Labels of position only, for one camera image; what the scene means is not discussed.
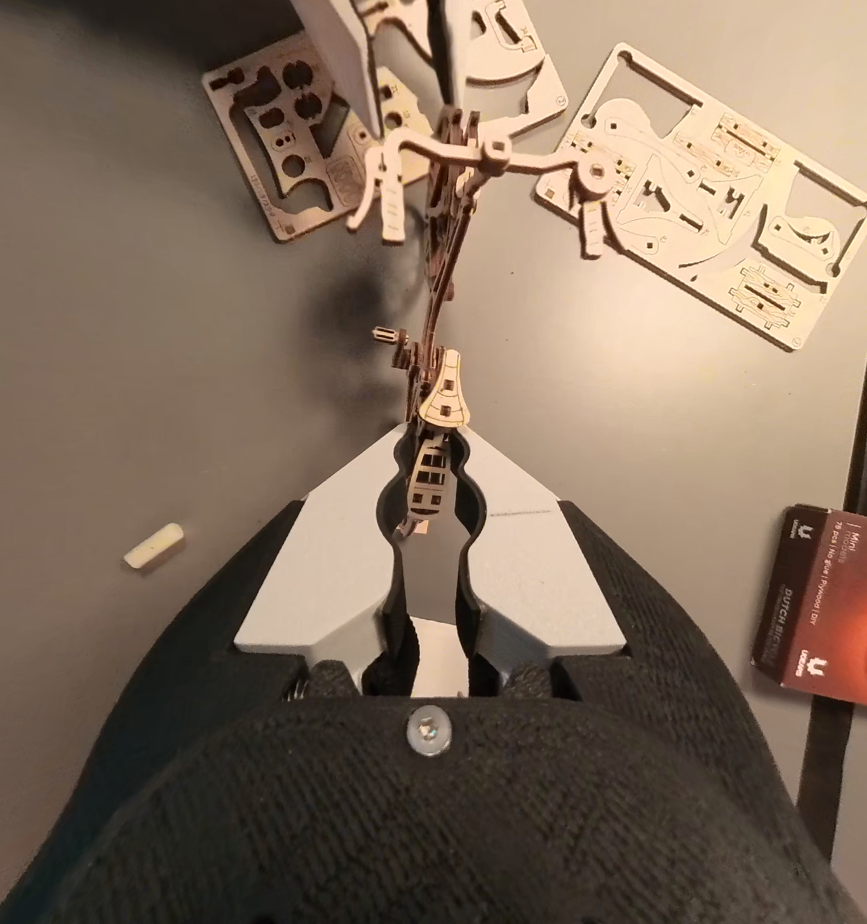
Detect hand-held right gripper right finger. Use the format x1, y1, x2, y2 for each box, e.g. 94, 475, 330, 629
461, 427, 626, 688

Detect dark wooden parts sheet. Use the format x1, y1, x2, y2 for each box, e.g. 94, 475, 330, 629
202, 58, 436, 244

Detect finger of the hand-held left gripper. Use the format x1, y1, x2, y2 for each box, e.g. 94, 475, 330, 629
432, 0, 472, 111
292, 0, 385, 141

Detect small white wax stick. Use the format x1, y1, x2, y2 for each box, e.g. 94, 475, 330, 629
123, 523, 186, 572

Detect large pale wooden parts sheet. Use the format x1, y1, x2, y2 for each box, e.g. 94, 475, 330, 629
533, 42, 867, 353

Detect dark red model kit box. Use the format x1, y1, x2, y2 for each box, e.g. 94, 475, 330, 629
750, 504, 867, 713

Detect wooden bicycle model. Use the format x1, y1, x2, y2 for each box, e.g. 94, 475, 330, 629
347, 104, 616, 541

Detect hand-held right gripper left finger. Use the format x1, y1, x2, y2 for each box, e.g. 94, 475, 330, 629
234, 424, 414, 681

